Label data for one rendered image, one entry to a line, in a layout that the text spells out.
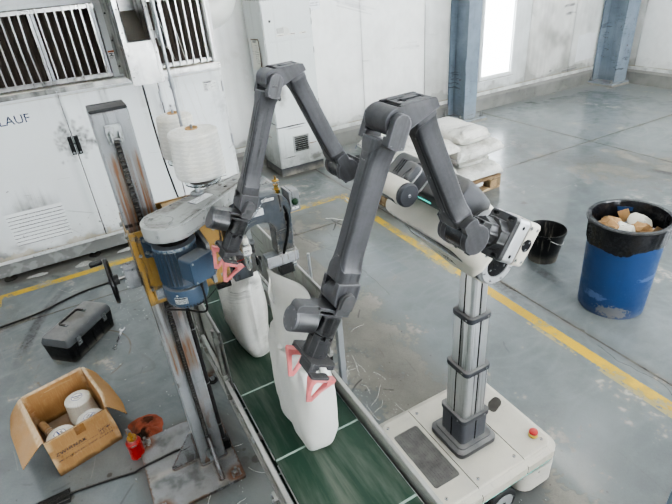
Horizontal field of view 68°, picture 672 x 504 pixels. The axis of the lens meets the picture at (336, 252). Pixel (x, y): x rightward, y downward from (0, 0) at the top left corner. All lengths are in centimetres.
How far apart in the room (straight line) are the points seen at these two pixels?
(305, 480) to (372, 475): 26
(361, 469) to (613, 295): 208
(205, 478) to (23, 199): 288
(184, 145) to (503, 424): 179
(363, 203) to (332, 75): 566
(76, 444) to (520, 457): 212
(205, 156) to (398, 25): 565
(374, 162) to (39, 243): 409
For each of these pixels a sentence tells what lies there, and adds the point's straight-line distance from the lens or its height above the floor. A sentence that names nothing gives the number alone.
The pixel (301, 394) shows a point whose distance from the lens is 195.
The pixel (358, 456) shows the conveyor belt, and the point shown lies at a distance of 217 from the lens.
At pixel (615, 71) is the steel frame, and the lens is 988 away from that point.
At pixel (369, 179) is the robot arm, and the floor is 173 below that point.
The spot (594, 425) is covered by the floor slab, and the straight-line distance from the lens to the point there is 295.
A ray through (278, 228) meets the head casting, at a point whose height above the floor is 119.
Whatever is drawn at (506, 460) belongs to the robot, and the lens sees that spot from 236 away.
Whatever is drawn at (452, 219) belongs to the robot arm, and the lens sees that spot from 118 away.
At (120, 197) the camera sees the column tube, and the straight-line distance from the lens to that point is 191.
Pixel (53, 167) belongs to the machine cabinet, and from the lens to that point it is 463.
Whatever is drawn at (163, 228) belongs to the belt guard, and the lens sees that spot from 168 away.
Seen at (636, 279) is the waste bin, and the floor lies 32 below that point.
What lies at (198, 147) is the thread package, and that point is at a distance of 164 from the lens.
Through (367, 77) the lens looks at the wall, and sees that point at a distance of 690.
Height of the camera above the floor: 210
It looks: 30 degrees down
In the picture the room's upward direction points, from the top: 5 degrees counter-clockwise
